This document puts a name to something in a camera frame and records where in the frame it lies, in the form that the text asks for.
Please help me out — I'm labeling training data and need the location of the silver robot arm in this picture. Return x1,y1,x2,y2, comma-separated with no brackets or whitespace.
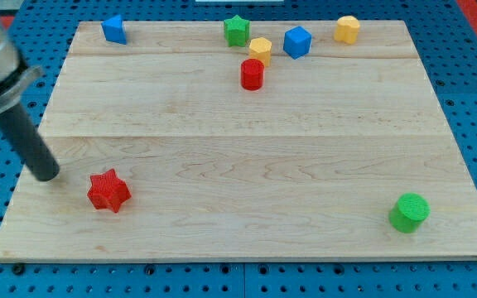
0,22,60,181

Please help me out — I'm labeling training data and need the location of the red star block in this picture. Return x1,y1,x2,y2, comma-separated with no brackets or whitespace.
87,169,132,213

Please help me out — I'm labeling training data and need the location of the green cylinder block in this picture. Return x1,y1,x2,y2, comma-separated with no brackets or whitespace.
388,193,431,233

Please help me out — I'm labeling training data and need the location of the yellow hexagon block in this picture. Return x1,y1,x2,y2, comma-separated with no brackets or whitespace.
248,37,272,67

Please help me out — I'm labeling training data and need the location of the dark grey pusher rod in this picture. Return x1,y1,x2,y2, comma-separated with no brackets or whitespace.
0,103,60,181

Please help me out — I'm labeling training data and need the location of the green star block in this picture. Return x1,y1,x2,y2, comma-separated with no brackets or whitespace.
224,15,250,47

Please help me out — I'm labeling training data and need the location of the blue cube block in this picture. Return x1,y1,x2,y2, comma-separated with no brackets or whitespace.
283,26,312,59

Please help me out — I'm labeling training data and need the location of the red cylinder block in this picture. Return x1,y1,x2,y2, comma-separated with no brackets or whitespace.
240,59,264,91

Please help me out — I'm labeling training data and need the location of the wooden board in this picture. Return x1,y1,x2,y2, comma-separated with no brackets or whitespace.
0,21,477,263

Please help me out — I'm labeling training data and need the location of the blue triangle block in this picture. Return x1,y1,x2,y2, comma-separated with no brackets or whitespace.
101,14,127,45

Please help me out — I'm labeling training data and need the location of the yellow heart block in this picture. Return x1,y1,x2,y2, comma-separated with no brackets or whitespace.
333,16,360,45

